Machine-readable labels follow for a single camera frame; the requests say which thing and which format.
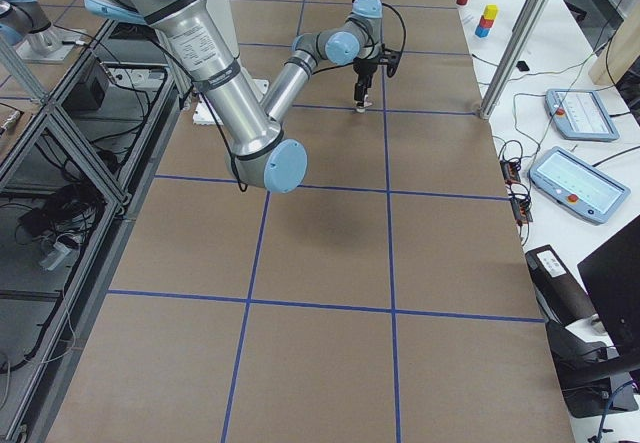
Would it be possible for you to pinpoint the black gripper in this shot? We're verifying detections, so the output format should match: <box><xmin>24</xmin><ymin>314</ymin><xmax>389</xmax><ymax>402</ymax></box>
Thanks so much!
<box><xmin>353</xmin><ymin>58</ymin><xmax>379</xmax><ymax>105</ymax></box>

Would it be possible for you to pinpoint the white brass PPR valve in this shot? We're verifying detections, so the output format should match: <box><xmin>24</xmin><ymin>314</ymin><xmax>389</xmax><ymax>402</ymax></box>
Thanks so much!
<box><xmin>355</xmin><ymin>98</ymin><xmax>372</xmax><ymax>114</ymax></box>

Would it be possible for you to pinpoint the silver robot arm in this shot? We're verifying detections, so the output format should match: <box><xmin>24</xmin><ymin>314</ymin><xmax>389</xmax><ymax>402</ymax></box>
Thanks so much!
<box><xmin>84</xmin><ymin>0</ymin><xmax>383</xmax><ymax>193</ymax></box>

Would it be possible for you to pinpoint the blue toy block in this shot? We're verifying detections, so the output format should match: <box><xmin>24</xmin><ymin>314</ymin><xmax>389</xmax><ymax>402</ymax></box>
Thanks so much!
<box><xmin>474</xmin><ymin>25</ymin><xmax>490</xmax><ymax>38</ymax></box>

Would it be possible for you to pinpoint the red toy block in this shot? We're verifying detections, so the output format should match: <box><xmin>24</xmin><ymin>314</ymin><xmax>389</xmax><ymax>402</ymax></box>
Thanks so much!
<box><xmin>478</xmin><ymin>16</ymin><xmax>494</xmax><ymax>30</ymax></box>

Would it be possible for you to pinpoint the yellow toy block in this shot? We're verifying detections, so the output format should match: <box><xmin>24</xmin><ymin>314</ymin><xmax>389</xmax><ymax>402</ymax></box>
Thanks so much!
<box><xmin>482</xmin><ymin>4</ymin><xmax>499</xmax><ymax>21</ymax></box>

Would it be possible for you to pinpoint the small black box device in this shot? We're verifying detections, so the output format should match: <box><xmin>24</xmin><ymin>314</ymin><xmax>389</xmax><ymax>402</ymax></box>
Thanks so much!
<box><xmin>516</xmin><ymin>60</ymin><xmax>530</xmax><ymax>72</ymax></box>

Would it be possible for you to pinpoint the orange circuit board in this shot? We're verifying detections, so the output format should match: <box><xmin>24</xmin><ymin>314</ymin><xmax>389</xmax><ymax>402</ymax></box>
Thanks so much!
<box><xmin>500</xmin><ymin>160</ymin><xmax>533</xmax><ymax>226</ymax></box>

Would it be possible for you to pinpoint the far blue teach pendant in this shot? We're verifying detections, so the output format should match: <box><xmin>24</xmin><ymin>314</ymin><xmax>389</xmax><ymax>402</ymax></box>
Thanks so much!
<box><xmin>545</xmin><ymin>89</ymin><xmax>620</xmax><ymax>142</ymax></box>

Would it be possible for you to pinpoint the blue teach pendant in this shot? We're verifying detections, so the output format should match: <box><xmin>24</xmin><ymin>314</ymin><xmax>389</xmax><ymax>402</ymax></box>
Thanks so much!
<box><xmin>545</xmin><ymin>89</ymin><xmax>620</xmax><ymax>142</ymax></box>
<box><xmin>529</xmin><ymin>147</ymin><xmax>631</xmax><ymax>224</ymax></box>

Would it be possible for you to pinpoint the near blue teach pendant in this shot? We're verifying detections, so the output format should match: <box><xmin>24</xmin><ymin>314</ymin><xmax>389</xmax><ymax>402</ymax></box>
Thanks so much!
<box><xmin>529</xmin><ymin>147</ymin><xmax>631</xmax><ymax>224</ymax></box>

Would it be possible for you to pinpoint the black label printer box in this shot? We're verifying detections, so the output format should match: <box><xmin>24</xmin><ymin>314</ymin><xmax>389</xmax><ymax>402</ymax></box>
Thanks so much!
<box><xmin>525</xmin><ymin>245</ymin><xmax>596</xmax><ymax>325</ymax></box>

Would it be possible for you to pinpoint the black monitor screen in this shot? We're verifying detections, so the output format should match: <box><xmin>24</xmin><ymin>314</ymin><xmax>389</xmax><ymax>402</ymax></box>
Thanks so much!
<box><xmin>578</xmin><ymin>218</ymin><xmax>639</xmax><ymax>354</ymax></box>

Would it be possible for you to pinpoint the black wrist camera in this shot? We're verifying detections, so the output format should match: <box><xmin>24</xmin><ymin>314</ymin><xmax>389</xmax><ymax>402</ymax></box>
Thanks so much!
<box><xmin>378</xmin><ymin>48</ymin><xmax>402</xmax><ymax>78</ymax></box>

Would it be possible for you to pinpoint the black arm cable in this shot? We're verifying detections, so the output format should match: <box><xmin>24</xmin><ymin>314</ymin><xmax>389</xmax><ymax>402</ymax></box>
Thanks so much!
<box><xmin>149</xmin><ymin>4</ymin><xmax>407</xmax><ymax>194</ymax></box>

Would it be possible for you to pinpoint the aluminium frame post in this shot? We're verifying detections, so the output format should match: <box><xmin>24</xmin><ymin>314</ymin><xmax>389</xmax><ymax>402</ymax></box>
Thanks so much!
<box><xmin>478</xmin><ymin>0</ymin><xmax>549</xmax><ymax>120</ymax></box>

